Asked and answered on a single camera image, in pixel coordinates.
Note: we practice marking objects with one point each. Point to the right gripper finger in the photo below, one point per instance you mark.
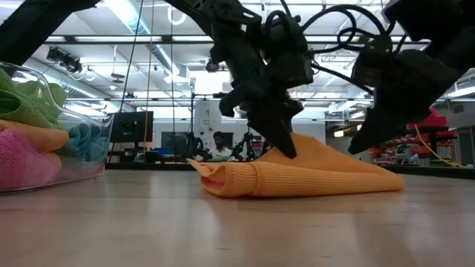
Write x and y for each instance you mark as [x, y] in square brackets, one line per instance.
[375, 137]

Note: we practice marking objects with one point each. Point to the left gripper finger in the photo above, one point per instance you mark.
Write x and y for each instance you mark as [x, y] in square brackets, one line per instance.
[276, 135]

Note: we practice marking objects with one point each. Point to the orange microfiber towel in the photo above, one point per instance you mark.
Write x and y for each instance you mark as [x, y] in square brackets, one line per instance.
[297, 181]
[37, 137]

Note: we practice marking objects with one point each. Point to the clear plastic bin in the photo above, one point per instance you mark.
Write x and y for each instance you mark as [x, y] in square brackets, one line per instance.
[100, 122]

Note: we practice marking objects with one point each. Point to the blue microfiber towel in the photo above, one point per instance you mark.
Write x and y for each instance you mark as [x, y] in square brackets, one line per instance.
[87, 142]

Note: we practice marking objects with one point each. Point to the pink microfiber towel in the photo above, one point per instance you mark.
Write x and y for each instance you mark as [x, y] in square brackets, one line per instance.
[22, 163]
[85, 172]

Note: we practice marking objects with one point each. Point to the green microfiber towel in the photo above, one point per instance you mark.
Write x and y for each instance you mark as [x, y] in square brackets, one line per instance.
[52, 92]
[15, 107]

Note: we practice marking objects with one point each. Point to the black ceiling spotlight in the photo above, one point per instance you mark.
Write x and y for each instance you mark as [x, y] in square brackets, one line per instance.
[211, 66]
[65, 59]

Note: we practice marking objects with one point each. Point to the red plastic bin stack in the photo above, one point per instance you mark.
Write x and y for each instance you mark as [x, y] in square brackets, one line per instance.
[434, 120]

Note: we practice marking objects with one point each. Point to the black shelving unit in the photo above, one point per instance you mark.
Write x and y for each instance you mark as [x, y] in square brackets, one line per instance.
[415, 148]

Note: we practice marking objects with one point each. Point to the person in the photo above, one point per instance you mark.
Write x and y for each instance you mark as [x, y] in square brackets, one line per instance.
[219, 144]

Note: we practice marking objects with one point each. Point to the white cabinet machine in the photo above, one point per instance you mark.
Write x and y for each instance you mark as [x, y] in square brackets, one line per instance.
[206, 118]

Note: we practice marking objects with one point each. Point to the black monitor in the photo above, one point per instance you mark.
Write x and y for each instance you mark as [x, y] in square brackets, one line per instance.
[131, 127]

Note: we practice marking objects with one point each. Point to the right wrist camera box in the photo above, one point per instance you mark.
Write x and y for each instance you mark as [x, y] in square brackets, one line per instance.
[371, 66]

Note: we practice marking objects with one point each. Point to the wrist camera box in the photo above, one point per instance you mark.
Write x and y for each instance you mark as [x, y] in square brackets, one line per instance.
[295, 70]
[371, 66]

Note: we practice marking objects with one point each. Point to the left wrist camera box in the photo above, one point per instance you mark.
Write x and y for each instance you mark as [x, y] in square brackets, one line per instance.
[295, 70]

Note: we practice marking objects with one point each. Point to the silver ventilation duct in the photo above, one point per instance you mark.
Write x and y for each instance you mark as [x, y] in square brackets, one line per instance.
[37, 72]
[126, 15]

